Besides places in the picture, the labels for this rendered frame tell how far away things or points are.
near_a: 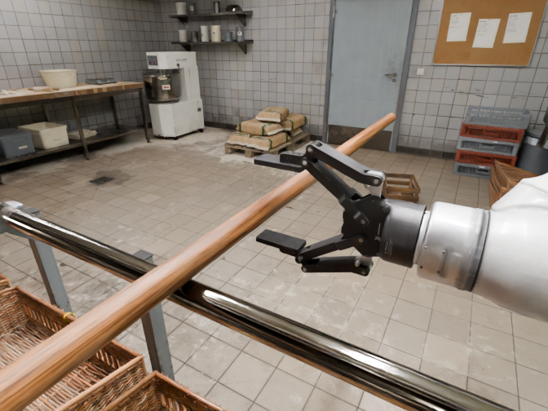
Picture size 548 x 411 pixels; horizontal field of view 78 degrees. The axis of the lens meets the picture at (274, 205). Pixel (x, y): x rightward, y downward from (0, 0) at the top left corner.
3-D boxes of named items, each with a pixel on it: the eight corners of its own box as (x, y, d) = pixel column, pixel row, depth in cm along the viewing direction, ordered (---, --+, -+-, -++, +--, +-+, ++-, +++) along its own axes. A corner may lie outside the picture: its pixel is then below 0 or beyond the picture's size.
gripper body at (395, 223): (423, 218, 34) (336, 199, 38) (409, 285, 38) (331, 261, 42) (433, 192, 40) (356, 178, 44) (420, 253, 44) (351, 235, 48)
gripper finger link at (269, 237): (307, 240, 49) (306, 245, 50) (265, 228, 53) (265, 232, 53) (297, 249, 47) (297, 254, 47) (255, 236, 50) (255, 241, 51)
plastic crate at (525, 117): (528, 130, 356) (532, 114, 349) (463, 123, 383) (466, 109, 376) (524, 122, 388) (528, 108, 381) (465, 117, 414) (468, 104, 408)
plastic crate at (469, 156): (514, 170, 376) (518, 156, 369) (454, 161, 403) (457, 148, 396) (511, 160, 408) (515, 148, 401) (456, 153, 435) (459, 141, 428)
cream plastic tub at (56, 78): (55, 89, 427) (50, 71, 418) (37, 87, 446) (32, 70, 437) (86, 86, 461) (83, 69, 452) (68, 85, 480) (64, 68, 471)
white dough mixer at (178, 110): (169, 143, 537) (156, 52, 481) (143, 139, 563) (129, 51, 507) (206, 131, 609) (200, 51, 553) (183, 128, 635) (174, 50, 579)
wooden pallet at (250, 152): (272, 161, 450) (272, 151, 444) (224, 153, 486) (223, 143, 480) (310, 142, 544) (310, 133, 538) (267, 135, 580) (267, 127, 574)
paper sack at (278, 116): (280, 125, 457) (281, 112, 450) (255, 123, 466) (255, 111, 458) (290, 117, 512) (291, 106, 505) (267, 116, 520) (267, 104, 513)
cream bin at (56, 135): (44, 150, 420) (38, 130, 410) (22, 144, 441) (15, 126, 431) (72, 143, 448) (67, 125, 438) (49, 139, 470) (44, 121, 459)
